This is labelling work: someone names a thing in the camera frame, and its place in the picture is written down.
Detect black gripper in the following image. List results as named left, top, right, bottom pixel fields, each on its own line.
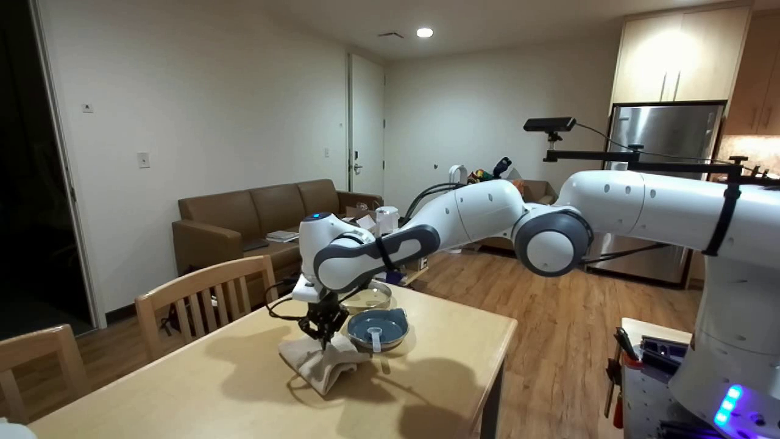
left=301, top=289, right=353, bottom=352

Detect white robot base blue light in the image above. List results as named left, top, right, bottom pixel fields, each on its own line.
left=666, top=349, right=780, bottom=439

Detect white cloth item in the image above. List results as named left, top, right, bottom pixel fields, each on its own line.
left=263, top=230, right=304, bottom=247

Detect white jug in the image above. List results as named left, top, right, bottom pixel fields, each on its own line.
left=374, top=206, right=402, bottom=240

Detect light wooden chair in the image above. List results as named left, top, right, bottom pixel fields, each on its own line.
left=0, top=323, right=91, bottom=425
left=134, top=253, right=281, bottom=363

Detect brown sofa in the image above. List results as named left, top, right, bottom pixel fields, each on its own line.
left=170, top=178, right=385, bottom=297

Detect white door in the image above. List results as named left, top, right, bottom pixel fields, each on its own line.
left=350, top=51, right=387, bottom=197

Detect orange black bar clamp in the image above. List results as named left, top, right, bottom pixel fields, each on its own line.
left=604, top=325, right=646, bottom=431

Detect white plastic container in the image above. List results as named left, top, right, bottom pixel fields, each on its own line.
left=0, top=417, right=39, bottom=439

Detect robot mounting stand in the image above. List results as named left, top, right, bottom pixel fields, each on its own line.
left=616, top=315, right=696, bottom=439

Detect light kitchen cabinets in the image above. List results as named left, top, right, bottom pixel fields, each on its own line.
left=610, top=8, right=752, bottom=108

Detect brown wooden cabinet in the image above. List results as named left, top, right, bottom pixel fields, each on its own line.
left=721, top=8, right=780, bottom=139

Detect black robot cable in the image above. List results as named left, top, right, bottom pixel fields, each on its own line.
left=265, top=180, right=693, bottom=399

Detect black stereo camera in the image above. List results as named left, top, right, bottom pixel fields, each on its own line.
left=523, top=115, right=581, bottom=134

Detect black metal bracket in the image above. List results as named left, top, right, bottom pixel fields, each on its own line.
left=641, top=336, right=690, bottom=376

